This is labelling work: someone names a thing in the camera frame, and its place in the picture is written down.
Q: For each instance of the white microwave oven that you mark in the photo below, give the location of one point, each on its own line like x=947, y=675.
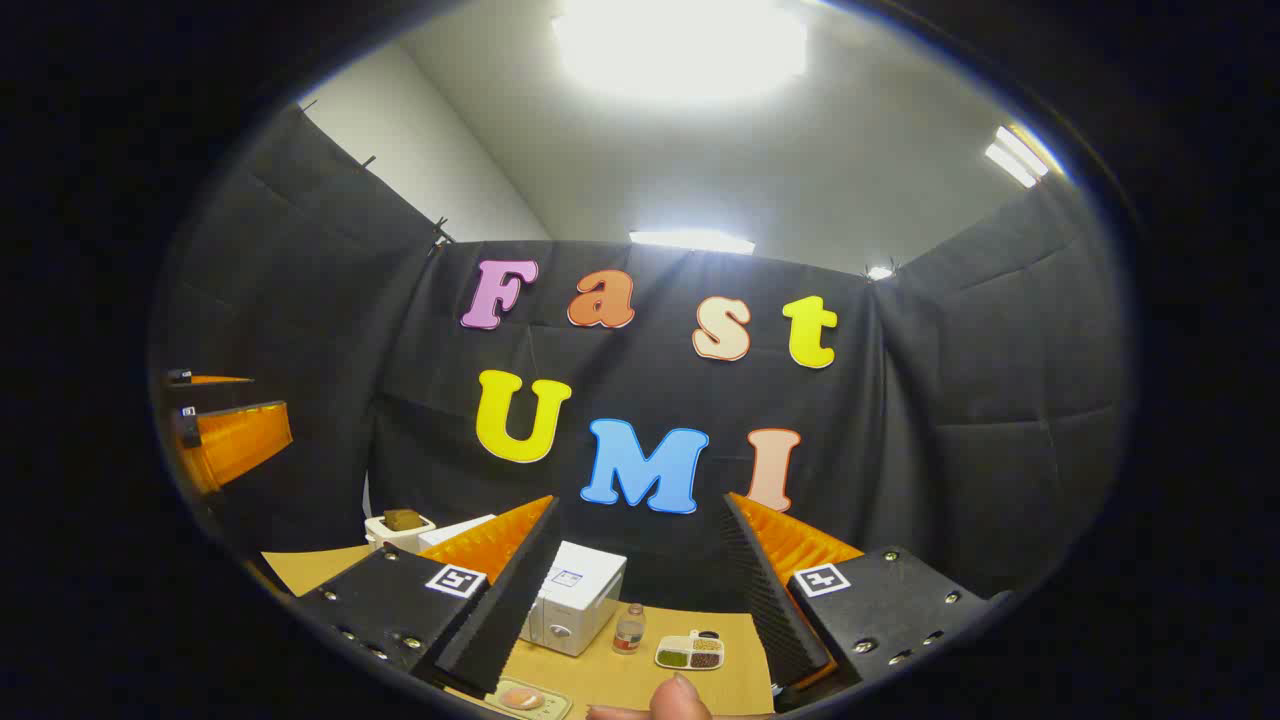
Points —
x=575, y=600

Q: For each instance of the white toaster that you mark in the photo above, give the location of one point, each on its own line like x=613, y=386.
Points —
x=395, y=537

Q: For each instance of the twin tube ceiling light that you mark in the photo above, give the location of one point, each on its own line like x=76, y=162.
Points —
x=1018, y=155

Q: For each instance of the black backdrop cloth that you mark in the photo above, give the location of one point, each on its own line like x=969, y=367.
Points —
x=650, y=400

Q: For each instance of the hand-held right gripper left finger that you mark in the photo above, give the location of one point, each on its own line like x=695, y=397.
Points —
x=515, y=610

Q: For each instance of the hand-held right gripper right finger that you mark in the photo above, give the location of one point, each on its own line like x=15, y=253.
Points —
x=765, y=600

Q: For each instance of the white divided dish of beans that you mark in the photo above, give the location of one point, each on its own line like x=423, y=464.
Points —
x=690, y=652

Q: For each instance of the clear bottle with red label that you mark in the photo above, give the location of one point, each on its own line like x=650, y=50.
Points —
x=629, y=632

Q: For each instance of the beige square plate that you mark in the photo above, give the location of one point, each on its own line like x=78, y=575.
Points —
x=555, y=705

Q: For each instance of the ceiling light panel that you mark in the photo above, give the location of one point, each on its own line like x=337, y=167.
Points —
x=692, y=241
x=680, y=45

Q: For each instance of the brown bread slice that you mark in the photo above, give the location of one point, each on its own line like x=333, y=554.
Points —
x=403, y=519

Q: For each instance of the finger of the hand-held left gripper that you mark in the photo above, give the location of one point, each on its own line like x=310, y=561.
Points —
x=240, y=445
x=215, y=380

